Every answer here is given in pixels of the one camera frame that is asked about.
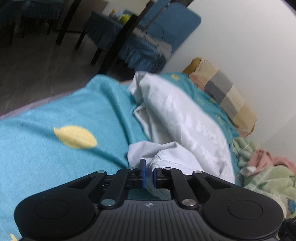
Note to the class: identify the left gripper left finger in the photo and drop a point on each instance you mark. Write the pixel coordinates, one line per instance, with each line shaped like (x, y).
(116, 187)

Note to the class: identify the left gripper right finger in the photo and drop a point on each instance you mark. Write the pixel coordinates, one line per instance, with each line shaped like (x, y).
(175, 181)

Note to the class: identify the white t-shirt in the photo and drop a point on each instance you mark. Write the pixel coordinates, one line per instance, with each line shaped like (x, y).
(181, 135)

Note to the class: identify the green fleece blanket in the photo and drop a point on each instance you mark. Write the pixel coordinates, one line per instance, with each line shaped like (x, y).
(277, 183)

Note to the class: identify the teal patterned bed sheet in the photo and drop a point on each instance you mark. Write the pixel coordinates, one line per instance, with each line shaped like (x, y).
(79, 134)

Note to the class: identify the pink fleece blanket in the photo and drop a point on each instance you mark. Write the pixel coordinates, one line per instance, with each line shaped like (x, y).
(261, 159)

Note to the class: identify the checkered pillow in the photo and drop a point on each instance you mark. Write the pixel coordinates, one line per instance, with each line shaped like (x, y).
(211, 80)

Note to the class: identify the brown bed headboard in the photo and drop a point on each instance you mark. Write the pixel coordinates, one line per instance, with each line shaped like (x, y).
(192, 66)

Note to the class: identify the grey cloth on chair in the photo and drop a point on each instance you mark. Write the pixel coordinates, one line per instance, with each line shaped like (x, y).
(162, 47)

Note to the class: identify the blue covered chair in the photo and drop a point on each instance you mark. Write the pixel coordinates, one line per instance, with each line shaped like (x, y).
(103, 30)
(168, 21)

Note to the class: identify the yellow-green plush toy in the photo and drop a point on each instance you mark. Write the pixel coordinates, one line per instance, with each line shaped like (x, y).
(123, 19)

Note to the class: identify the white black-edged desk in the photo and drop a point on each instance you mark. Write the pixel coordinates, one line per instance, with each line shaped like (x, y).
(117, 44)

